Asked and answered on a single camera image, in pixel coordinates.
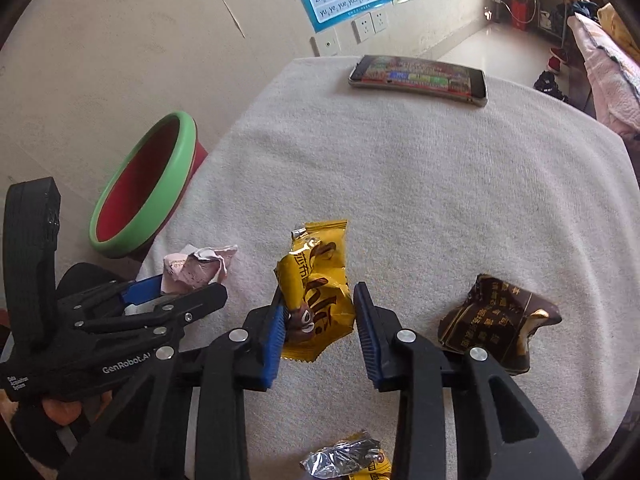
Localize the yellow silver foil wrapper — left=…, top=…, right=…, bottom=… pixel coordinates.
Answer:
left=300, top=430, right=393, bottom=480

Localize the yellow snack wrapper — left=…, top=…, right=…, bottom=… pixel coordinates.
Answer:
left=274, top=220, right=357, bottom=363

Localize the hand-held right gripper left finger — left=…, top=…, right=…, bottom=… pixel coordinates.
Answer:
left=57, top=287, right=291, bottom=480

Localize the dark clothes pile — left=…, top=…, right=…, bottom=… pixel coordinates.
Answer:
left=565, top=0, right=601, bottom=19

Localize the red bin with green rim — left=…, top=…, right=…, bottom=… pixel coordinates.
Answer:
left=89, top=111, right=210, bottom=261

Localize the bed with pink sheet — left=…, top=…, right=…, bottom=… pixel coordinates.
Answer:
left=567, top=10, right=640, bottom=141

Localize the dark brown wrapper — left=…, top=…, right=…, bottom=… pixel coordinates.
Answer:
left=437, top=274, right=562, bottom=376

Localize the pale pink wrapper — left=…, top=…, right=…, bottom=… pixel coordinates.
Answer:
left=162, top=244, right=240, bottom=295

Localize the person's left hand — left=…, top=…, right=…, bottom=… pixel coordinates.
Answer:
left=42, top=389, right=115, bottom=426

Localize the smartphone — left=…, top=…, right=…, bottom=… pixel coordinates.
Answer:
left=347, top=55, right=488, bottom=107

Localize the white single-hole wall plate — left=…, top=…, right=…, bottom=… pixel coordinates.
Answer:
left=310, top=27, right=342, bottom=58

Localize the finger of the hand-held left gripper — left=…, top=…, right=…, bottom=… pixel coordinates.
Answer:
left=75, top=282, right=229, bottom=336
left=56, top=280, right=167, bottom=313

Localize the cream folded quilt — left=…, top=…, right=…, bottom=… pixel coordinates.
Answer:
left=597, top=2, right=640, bottom=66

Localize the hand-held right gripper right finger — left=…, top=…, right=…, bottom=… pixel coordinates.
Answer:
left=352, top=281, right=583, bottom=480

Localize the white towel table cover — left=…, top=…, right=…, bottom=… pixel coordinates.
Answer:
left=135, top=55, right=632, bottom=480

